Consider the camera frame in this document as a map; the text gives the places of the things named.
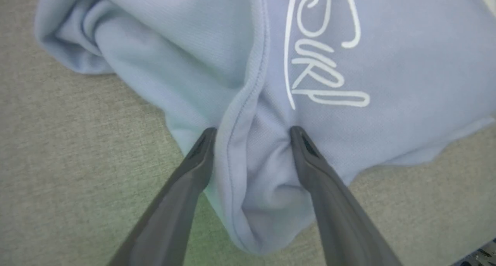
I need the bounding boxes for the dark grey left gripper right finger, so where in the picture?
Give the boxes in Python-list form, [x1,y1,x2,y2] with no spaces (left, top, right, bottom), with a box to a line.
[290,125,403,266]

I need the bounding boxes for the light blue T-shirt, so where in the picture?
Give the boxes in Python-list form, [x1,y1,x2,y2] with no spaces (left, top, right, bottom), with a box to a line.
[34,0,496,256]

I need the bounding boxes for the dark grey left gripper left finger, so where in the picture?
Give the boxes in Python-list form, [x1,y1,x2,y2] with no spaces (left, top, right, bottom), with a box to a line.
[108,127,217,266]

